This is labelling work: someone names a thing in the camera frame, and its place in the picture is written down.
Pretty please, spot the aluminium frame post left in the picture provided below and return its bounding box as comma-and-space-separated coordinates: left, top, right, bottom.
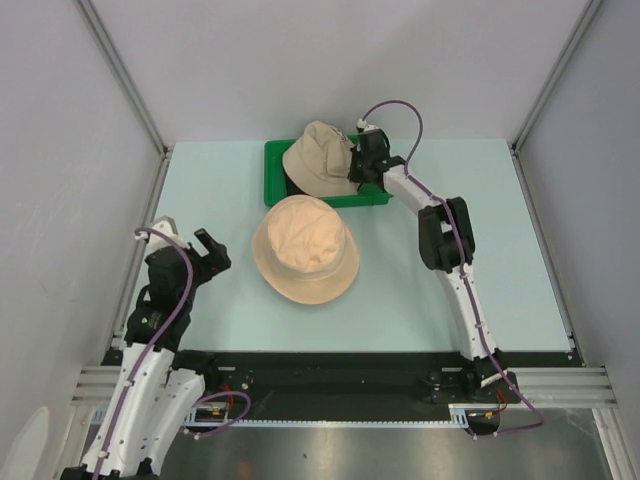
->
74, 0, 171, 156

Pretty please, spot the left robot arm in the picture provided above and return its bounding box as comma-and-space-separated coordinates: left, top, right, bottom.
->
61, 220, 231, 479

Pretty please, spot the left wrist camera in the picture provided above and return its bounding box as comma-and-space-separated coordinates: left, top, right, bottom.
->
142, 216, 188, 253

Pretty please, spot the aluminium frame post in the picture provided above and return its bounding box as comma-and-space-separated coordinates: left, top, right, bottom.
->
74, 0, 171, 156
512, 0, 606, 151

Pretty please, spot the green plastic tray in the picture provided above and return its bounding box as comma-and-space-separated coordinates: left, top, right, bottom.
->
263, 139, 392, 208

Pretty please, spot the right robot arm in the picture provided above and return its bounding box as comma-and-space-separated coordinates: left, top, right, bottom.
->
348, 120, 516, 401

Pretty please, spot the beige smile bucket hat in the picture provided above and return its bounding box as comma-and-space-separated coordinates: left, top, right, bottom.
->
282, 120, 359, 198

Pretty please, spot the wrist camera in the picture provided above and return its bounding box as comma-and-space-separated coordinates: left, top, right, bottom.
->
356, 118, 379, 135
142, 216, 188, 253

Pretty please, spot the white cable duct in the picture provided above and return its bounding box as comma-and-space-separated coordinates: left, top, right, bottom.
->
184, 405, 500, 431

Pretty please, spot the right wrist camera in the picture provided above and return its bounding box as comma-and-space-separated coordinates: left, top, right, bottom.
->
356, 118, 379, 135

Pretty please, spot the peach embroidered bucket hat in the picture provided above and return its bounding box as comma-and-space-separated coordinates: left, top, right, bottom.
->
252, 195, 361, 305

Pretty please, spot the aluminium frame post right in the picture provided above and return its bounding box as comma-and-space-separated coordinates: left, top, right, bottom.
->
512, 0, 606, 151

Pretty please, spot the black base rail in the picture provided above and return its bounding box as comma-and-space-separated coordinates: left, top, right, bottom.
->
102, 349, 501, 424

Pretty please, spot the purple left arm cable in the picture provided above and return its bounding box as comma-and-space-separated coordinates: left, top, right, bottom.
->
92, 227, 196, 480

